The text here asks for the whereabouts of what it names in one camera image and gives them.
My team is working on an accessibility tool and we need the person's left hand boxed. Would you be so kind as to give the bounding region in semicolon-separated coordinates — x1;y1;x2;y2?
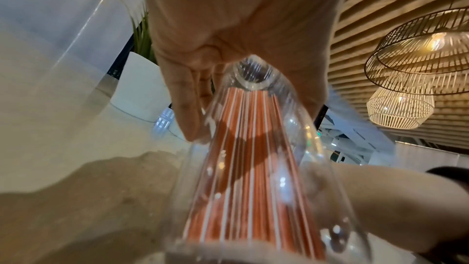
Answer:
141;0;350;144

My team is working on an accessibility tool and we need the person's right hand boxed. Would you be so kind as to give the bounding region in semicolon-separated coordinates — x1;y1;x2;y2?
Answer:
299;160;446;255

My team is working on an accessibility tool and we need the clear glass jar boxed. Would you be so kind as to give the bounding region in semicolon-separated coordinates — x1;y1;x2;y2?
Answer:
171;55;371;264

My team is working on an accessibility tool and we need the green plant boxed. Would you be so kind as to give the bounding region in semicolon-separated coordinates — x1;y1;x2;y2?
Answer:
129;10;159;68

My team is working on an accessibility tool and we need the beige wicker pendant lamp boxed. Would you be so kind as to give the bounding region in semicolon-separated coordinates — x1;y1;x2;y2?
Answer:
366;82;435;130

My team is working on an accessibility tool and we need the white planter pot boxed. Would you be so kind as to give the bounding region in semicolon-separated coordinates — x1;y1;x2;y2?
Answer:
109;51;173;122

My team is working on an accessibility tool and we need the bundle of orange striped straws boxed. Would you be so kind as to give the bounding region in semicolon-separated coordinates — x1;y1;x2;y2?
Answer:
181;87;327;261

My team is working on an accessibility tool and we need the clear plastic panel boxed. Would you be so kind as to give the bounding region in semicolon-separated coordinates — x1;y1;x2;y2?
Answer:
0;0;147;130

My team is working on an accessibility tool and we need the black wrist strap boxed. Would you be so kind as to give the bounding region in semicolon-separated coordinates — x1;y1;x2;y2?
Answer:
426;166;469;200

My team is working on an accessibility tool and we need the black wire pendant lamp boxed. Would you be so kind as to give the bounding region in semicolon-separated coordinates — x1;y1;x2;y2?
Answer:
364;7;469;96

